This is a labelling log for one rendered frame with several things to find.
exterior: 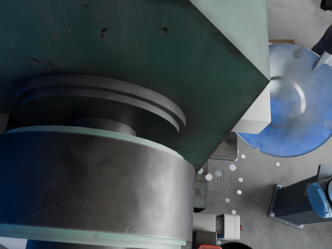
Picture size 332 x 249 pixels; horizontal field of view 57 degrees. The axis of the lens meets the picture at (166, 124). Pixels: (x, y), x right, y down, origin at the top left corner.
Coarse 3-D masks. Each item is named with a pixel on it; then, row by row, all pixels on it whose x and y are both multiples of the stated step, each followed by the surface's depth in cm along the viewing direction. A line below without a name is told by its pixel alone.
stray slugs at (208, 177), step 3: (231, 165) 101; (234, 165) 101; (201, 168) 100; (231, 168) 100; (234, 168) 101; (201, 171) 99; (216, 171) 100; (219, 171) 100; (207, 174) 99; (210, 174) 99; (216, 174) 99; (219, 174) 99; (207, 177) 99; (210, 177) 99
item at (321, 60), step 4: (324, 52) 66; (320, 56) 67; (324, 56) 66; (328, 56) 66; (316, 60) 68; (320, 60) 67; (324, 60) 67; (328, 60) 67; (316, 64) 68; (320, 64) 67; (328, 64) 67; (312, 68) 70; (316, 68) 69
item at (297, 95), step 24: (288, 48) 73; (288, 72) 74; (312, 72) 71; (288, 96) 75; (312, 96) 72; (288, 120) 76; (312, 120) 74; (264, 144) 82; (288, 144) 79; (312, 144) 75
